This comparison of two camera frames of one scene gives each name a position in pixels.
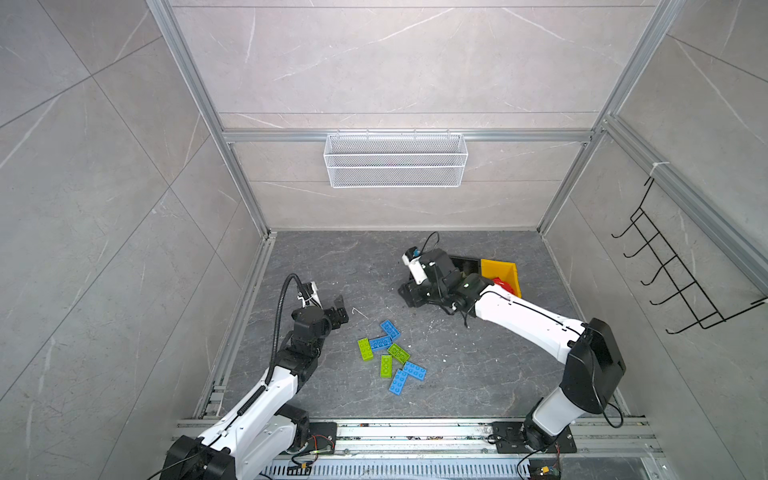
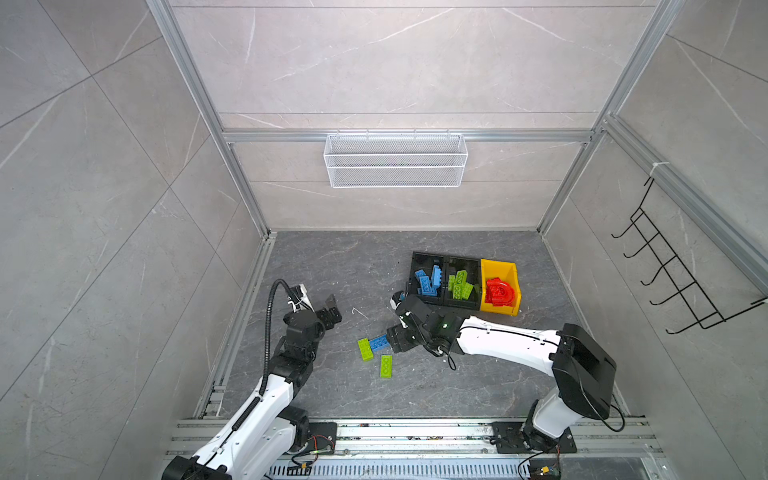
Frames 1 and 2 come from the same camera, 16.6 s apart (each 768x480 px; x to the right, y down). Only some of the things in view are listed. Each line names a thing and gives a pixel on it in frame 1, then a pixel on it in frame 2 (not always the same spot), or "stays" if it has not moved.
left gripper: [334, 321] stays
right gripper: [411, 294] -> [396, 338]
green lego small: [386, 366] stays
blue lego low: [381, 343] stays
